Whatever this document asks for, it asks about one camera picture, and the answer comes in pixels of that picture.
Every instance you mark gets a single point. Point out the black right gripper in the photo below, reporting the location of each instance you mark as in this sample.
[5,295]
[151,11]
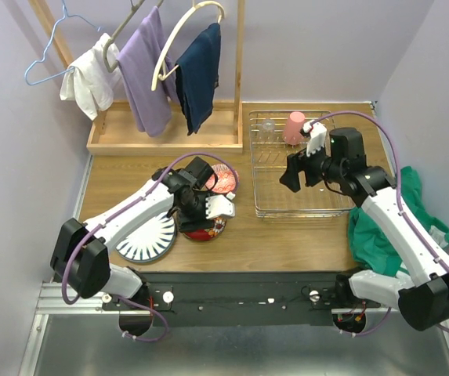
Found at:
[297,162]

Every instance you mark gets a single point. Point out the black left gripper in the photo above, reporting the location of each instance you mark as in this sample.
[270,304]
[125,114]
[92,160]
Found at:
[189,225]

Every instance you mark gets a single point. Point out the red floral plate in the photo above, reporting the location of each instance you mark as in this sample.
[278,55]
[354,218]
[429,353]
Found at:
[208,234]

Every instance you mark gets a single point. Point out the pink cup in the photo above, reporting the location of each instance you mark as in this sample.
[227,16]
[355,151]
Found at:
[291,134]

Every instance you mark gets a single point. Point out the red white patterned bowl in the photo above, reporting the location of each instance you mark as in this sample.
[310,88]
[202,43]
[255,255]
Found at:
[223,180]

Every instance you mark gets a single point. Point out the clear drinking glass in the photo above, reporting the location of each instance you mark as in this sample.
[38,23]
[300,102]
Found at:
[267,130]

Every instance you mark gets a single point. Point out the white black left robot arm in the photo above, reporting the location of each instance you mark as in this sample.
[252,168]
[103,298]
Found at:
[81,257]

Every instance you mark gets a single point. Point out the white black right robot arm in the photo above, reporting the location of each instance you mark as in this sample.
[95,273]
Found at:
[337,156]

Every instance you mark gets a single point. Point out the wooden clothes rack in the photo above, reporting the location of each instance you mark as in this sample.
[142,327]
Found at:
[114,132]

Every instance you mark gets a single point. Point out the white blue striped plate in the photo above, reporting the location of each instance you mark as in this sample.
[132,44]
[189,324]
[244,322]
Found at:
[149,242]

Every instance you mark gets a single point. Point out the green cloth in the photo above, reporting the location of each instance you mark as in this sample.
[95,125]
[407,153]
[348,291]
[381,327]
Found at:
[398,237]

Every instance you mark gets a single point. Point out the navy blue cloth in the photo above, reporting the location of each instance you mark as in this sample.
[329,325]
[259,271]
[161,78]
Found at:
[197,77]

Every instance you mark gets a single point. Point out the purple cloth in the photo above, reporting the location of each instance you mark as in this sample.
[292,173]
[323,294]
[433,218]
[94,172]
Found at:
[137,60]

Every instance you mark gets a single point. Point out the white cloth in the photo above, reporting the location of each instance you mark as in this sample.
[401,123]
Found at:
[89,83]

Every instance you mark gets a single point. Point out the grey hanger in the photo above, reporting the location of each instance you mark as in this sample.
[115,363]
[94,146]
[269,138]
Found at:
[118,37]

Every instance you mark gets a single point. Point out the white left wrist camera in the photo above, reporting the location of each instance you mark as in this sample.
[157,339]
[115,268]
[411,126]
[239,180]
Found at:
[218,205]

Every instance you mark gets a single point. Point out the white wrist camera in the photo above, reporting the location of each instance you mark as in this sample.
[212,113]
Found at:
[317,133]
[218,205]

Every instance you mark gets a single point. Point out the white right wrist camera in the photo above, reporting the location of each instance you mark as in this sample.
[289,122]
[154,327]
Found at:
[317,133]

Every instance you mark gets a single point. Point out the metal wire dish rack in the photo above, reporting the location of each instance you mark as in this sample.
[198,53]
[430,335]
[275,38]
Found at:
[281,188]

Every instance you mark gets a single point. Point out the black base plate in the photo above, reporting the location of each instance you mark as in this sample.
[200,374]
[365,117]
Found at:
[246,299]

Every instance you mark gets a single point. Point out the aluminium rail frame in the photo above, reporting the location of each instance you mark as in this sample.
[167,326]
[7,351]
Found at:
[84,339]

